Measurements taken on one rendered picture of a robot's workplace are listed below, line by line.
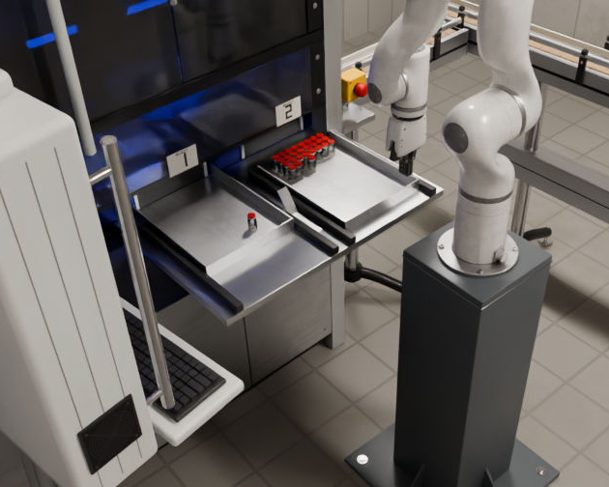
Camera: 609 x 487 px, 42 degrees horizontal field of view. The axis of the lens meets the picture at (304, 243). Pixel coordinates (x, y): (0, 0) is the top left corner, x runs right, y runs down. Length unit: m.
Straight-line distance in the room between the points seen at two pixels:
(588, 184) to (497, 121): 1.18
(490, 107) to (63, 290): 0.90
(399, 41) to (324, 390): 1.38
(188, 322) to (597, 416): 1.35
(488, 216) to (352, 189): 0.43
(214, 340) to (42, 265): 1.25
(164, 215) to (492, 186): 0.82
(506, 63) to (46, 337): 0.98
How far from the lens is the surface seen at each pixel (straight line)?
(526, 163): 2.91
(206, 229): 1.97
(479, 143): 1.62
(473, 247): 1.85
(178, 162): 1.98
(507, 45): 1.60
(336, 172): 2.14
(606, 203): 2.78
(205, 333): 2.35
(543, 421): 2.72
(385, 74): 1.74
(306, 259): 1.86
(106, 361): 1.38
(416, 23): 1.73
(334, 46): 2.19
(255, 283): 1.81
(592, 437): 2.72
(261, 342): 2.54
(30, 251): 1.17
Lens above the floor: 2.08
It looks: 39 degrees down
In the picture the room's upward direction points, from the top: 3 degrees counter-clockwise
